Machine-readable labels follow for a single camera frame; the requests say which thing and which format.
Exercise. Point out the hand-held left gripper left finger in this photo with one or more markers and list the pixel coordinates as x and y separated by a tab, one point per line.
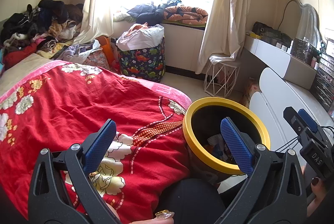
100	143

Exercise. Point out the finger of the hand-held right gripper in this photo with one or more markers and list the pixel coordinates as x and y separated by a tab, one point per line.
293	118
309	118

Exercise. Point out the orange patterned quilt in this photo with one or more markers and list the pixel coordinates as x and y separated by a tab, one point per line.
185	14

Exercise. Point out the white chair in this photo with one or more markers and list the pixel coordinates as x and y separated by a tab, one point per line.
281	98

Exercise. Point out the black handbag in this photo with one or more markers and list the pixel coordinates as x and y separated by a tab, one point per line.
263	28

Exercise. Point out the white vanity desk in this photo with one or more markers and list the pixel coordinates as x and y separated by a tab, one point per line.
276	54

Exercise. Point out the floral fabric bag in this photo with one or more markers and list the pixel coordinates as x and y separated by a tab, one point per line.
97	59

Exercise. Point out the beige bed sheet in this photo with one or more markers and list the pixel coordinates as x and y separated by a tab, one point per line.
23	67

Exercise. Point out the orange bag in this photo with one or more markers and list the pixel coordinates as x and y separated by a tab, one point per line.
107	46

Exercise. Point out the wavy-framed mirror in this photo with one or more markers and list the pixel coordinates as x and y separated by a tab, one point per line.
308	20

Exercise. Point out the dinosaur print laundry basket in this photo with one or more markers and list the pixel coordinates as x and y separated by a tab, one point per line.
141	62

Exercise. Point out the small yellow box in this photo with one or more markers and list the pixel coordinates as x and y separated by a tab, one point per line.
255	35

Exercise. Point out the pink orange cloth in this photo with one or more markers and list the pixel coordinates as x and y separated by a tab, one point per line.
135	27

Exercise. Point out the yellow-rimmed black trash bin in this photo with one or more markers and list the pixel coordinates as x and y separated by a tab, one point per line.
208	101

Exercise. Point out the person's left hand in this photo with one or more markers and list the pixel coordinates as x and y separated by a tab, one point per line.
164	220

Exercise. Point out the person's right hand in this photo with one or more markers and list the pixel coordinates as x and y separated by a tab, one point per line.
319	190

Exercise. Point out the clear acrylic organizer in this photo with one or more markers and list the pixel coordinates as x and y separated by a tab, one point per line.
302	46

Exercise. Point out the lavender clothes heap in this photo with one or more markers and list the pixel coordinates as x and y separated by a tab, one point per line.
75	52

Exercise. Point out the dark clothes heap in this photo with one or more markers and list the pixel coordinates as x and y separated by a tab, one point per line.
148	11

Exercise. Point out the white plastic liner bag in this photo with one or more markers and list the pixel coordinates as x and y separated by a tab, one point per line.
146	36

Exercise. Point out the dark drawer organizer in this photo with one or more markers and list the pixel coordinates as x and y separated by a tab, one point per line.
323	83

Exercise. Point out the pile of dark clothes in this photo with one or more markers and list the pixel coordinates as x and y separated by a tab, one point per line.
49	12

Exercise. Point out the person's black trouser leg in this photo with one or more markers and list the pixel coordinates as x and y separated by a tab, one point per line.
193	200

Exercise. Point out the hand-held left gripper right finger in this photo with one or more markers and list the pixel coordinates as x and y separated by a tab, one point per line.
237	145

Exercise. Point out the red floral blanket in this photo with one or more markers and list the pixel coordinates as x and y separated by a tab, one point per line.
78	109

